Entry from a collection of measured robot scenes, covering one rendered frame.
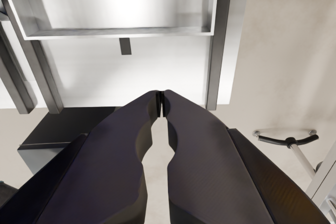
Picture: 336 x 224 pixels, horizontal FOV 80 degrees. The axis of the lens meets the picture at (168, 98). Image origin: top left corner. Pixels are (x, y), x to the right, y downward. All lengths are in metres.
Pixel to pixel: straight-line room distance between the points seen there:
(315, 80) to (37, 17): 1.57
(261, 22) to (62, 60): 1.13
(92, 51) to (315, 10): 1.28
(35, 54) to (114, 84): 0.13
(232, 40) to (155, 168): 1.70
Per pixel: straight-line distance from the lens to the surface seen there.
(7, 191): 0.62
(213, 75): 0.33
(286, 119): 1.78
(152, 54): 0.33
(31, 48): 0.37
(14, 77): 0.42
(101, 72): 0.37
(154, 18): 0.32
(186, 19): 0.32
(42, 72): 0.38
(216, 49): 0.32
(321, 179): 1.52
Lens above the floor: 1.19
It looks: 57 degrees down
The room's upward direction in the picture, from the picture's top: 180 degrees counter-clockwise
